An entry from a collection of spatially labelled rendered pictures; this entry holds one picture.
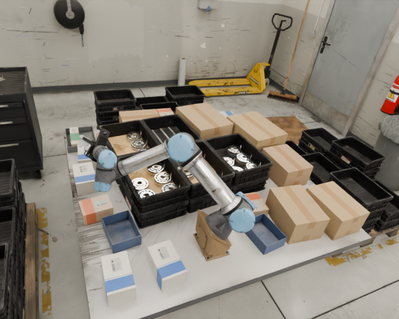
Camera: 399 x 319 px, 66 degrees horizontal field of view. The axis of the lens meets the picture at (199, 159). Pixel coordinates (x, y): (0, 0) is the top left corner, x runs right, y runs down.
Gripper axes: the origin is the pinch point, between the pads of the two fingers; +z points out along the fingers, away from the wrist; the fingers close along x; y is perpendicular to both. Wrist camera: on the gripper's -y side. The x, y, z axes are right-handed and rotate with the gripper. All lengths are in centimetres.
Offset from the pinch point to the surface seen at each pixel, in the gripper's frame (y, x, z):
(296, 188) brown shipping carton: -32, 108, -48
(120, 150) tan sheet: -0.3, 28.2, 30.5
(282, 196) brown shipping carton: -24, 97, -49
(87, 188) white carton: 28.0, 15.5, 15.9
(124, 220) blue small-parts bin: 31.3, 33.6, -11.4
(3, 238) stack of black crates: 82, -6, 43
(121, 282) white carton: 46, 25, -53
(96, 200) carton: 29.2, 18.0, -0.4
